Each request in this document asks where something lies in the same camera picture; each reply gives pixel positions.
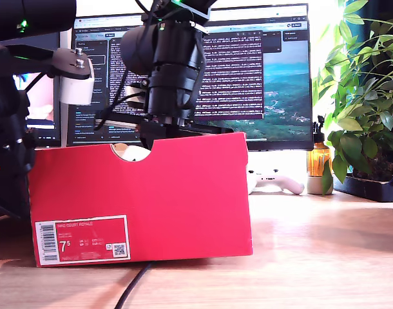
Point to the green leafy houseplant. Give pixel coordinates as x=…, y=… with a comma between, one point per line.
x=367, y=112

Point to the wide black computer monitor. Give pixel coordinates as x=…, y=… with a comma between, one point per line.
x=280, y=80

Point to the dark teal curtain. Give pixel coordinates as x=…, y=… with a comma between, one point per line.
x=377, y=9

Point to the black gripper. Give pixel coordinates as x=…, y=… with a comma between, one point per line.
x=170, y=103

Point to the amber pump bottle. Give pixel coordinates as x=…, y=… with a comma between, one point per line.
x=315, y=161

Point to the white game controller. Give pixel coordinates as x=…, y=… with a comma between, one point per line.
x=290, y=185

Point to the pale grey round pot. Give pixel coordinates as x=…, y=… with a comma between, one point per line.
x=314, y=186

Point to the red cardboard shoebox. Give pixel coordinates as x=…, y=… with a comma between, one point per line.
x=183, y=199

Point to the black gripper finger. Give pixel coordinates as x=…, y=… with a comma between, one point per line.
x=9, y=188

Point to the narrow black computer monitor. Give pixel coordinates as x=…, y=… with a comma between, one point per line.
x=45, y=128

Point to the dark rectangular planter tray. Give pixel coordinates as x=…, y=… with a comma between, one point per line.
x=367, y=190

